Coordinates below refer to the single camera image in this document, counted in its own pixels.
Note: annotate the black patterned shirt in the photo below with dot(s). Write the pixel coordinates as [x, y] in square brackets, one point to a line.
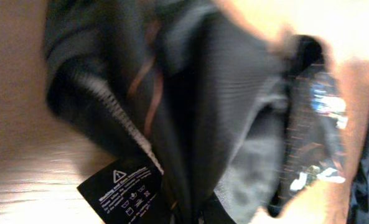
[208, 124]

